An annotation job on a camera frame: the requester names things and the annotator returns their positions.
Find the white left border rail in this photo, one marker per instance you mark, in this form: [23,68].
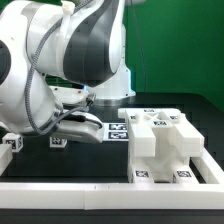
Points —
[5,156]

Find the white right border rail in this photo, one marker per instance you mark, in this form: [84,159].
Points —
[209,169]

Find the white front border rail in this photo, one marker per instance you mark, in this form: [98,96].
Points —
[111,196]

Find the white tagged cube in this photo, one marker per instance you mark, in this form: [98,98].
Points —
[57,142]
[15,140]

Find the white border rail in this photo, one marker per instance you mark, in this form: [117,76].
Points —
[5,156]
[111,196]
[209,169]

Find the white chair seat with pegs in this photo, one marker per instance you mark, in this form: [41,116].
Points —
[161,165]

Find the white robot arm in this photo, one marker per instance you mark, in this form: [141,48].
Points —
[80,42]

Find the white marker sheet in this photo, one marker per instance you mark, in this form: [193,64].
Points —
[115,132]

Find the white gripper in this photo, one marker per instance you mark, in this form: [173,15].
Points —
[80,127]

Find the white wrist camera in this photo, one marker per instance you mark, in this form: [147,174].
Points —
[73,96]

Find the white chair back frame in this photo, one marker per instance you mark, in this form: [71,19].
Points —
[153,131]

